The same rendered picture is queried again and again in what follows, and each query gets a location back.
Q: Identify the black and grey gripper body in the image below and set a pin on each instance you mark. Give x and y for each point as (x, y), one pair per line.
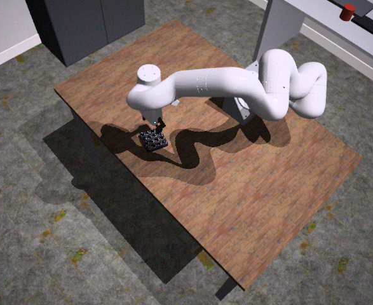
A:
(152, 116)

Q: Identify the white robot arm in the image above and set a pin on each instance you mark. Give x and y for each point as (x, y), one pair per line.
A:
(277, 70)

